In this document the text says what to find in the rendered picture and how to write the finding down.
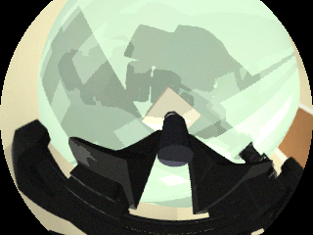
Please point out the beige square block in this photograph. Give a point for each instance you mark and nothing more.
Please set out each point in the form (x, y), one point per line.
(169, 102)

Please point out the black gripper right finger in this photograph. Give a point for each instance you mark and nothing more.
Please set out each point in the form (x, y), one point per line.
(213, 177)

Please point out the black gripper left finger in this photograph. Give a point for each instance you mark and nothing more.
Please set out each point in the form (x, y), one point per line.
(130, 166)

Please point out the dark grey cylinder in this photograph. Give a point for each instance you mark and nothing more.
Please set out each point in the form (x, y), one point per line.
(175, 146)

